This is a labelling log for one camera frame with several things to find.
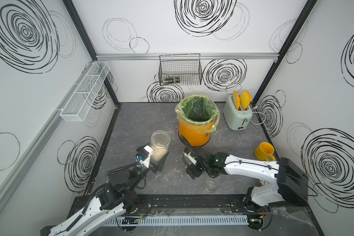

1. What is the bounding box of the orange trash bin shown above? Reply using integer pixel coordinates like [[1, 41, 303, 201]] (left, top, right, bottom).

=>
[[178, 117, 219, 147]]

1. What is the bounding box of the right yellow toast slice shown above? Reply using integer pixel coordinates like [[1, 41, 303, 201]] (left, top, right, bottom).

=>
[[240, 90, 252, 110]]

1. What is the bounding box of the clear jar with oatmeal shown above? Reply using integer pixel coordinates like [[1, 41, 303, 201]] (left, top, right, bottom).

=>
[[204, 177, 221, 193]]

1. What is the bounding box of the white wire wall shelf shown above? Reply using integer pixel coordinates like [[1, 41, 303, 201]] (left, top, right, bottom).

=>
[[60, 61, 110, 122]]

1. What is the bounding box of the white toaster power cable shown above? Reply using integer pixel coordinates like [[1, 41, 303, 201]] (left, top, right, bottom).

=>
[[249, 105, 266, 126]]

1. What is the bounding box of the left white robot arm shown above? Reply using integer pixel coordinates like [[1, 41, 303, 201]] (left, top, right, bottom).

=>
[[40, 144, 169, 236]]

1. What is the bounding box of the black wire wall basket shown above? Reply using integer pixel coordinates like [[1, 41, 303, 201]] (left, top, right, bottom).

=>
[[158, 54, 203, 86]]

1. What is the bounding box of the yellow mug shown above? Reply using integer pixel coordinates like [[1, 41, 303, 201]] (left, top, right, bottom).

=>
[[254, 142, 276, 161]]

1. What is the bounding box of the patterned white bowl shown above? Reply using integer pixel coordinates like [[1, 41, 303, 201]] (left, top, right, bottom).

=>
[[259, 180, 269, 186]]

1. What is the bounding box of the yellow toast slice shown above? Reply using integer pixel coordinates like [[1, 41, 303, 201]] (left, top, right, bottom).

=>
[[240, 90, 252, 110], [232, 91, 241, 110]]

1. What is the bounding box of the left yellow toast slice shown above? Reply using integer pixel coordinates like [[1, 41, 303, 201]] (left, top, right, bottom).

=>
[[232, 91, 241, 110]]

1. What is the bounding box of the beige lidded oatmeal jar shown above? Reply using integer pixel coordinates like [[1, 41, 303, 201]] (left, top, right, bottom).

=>
[[150, 130, 171, 162]]

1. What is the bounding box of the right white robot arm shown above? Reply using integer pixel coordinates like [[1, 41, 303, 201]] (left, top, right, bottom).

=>
[[183, 148, 309, 210]]

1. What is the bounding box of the green plastic bin liner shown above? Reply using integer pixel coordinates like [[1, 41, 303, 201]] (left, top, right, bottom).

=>
[[174, 94, 220, 134]]

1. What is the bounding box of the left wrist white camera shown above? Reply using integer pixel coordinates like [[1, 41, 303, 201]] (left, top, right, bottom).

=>
[[136, 145, 153, 168]]

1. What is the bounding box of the white slotted cable duct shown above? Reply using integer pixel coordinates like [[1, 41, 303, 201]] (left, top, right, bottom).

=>
[[103, 215, 249, 227]]

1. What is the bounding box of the mint green toaster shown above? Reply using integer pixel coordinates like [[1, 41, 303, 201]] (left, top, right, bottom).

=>
[[223, 95, 253, 131]]

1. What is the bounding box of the dark item in basket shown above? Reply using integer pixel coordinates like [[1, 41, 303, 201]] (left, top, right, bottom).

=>
[[162, 77, 180, 85]]

